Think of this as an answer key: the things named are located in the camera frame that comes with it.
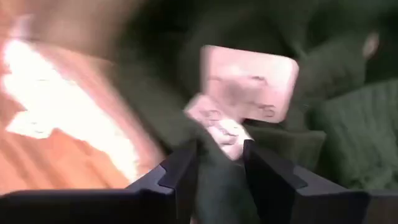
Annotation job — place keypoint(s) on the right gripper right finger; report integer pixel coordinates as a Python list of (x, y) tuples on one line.
[(311, 205)]

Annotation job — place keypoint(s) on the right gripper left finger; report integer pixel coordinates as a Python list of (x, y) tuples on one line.
[(93, 207)]

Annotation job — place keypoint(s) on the dark green knit garment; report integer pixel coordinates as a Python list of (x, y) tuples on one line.
[(357, 140)]

